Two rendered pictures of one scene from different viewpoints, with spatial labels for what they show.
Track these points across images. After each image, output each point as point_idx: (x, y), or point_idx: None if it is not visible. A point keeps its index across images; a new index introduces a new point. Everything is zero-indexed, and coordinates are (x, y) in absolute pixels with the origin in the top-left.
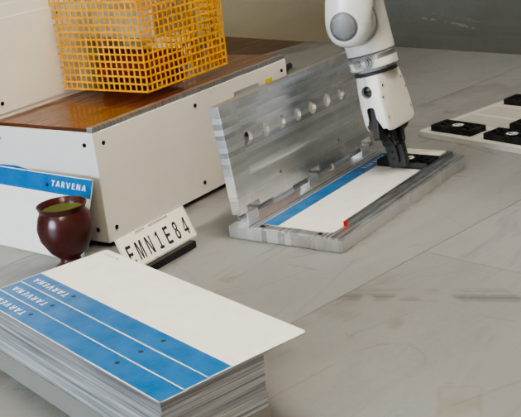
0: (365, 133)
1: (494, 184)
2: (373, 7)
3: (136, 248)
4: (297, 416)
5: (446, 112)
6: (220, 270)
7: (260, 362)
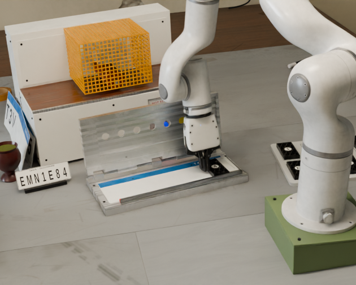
0: None
1: (237, 201)
2: (189, 82)
3: (27, 178)
4: None
5: None
6: (52, 203)
7: None
